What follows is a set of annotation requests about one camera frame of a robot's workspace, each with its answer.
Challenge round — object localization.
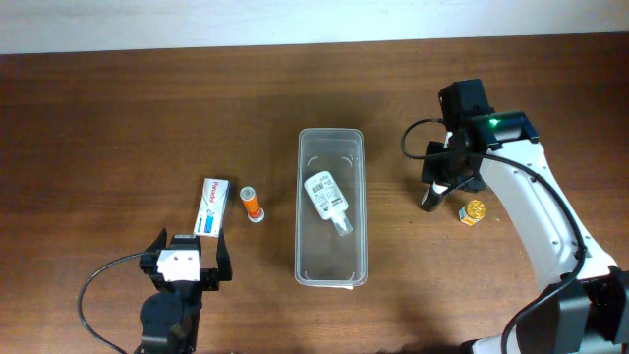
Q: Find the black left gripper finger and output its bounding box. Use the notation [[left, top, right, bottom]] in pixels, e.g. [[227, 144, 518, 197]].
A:
[[146, 228, 167, 254], [216, 229, 232, 281]]

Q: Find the dark bottle white cap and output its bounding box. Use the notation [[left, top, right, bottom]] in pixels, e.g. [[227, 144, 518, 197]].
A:
[[421, 183, 450, 212]]

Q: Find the small jar gold lid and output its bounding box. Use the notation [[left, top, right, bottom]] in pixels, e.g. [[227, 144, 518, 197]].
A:
[[459, 200, 486, 226]]

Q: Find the white squeeze bottle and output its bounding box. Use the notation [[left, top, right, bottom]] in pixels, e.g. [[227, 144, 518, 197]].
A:
[[304, 171, 353, 237]]

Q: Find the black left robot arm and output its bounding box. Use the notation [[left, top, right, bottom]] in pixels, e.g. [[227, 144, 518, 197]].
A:
[[136, 230, 233, 354]]

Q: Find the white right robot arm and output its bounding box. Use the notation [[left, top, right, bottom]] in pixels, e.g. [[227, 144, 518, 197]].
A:
[[420, 110, 628, 353]]

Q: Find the clear plastic container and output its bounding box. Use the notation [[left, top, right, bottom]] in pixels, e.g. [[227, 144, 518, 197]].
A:
[[295, 128, 368, 289]]

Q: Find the orange tablet tube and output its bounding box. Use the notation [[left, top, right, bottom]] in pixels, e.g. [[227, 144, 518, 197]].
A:
[[239, 186, 265, 223]]

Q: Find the white Panadol box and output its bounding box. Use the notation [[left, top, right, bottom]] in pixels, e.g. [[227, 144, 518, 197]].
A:
[[193, 178, 230, 238]]

